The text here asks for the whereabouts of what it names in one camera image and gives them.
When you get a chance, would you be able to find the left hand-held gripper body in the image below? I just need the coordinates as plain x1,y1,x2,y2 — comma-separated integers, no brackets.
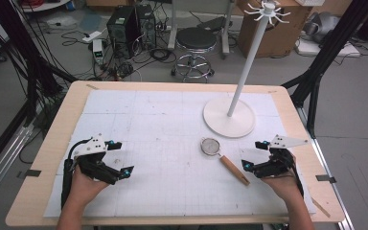
72,133,119,186

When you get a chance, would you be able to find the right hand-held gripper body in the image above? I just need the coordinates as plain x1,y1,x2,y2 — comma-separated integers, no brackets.
254,134,310,179

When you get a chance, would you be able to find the small wooden-handled mesh strainer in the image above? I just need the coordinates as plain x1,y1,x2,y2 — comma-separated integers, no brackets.
199,136,251,187

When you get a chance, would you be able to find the white hook stand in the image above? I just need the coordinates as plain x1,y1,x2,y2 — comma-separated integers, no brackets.
202,0,292,139

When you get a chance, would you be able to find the person's right hand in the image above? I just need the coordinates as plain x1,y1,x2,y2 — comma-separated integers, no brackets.
261,171,305,205

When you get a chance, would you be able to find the person's left hand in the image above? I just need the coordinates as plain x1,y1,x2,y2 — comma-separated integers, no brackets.
67,165,110,209

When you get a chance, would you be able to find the white grid mat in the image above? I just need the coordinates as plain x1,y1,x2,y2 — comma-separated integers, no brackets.
43,88,318,219

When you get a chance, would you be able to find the black tape strip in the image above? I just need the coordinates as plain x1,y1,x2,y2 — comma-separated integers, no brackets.
314,173,337,184
16,169,42,180

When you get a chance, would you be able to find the thin wooden stick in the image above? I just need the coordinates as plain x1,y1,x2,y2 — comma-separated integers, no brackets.
310,196,332,219

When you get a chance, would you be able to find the white box device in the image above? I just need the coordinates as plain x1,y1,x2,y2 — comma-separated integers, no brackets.
92,38,105,65

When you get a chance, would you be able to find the brown cardboard box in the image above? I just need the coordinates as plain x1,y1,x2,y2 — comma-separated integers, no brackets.
237,0,314,59

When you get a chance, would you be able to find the flat white board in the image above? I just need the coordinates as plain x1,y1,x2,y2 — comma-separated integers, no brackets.
294,37,362,58

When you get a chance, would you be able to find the white power strip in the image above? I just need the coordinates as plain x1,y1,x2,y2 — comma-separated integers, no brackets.
81,30,104,44

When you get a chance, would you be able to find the large black computer tower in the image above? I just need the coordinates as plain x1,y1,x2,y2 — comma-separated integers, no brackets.
105,5,142,60

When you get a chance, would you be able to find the slim black computer tower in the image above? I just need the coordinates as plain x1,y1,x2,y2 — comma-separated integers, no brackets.
135,3,158,51

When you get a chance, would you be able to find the black round stool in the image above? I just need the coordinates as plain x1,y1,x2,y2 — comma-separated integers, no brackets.
171,26,219,84

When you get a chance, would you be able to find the grey bundled bag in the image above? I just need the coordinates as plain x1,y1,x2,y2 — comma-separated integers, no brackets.
302,11,342,43

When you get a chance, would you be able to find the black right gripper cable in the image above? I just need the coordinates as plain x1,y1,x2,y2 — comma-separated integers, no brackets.
289,156,305,198

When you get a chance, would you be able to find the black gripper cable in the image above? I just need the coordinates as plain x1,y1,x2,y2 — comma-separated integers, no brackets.
289,156,305,198
60,138,92,210

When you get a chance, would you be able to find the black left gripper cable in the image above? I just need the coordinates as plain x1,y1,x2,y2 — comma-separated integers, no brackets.
60,138,92,210

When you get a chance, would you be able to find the aluminium rail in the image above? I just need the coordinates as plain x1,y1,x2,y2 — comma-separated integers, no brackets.
0,122,35,211
296,106,357,230

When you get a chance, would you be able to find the coiled black floor cable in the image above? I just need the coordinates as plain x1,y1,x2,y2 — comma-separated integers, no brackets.
148,47,177,64

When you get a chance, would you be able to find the black metal frame stand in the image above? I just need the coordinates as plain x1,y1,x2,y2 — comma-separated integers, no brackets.
281,0,368,140
0,0,79,180

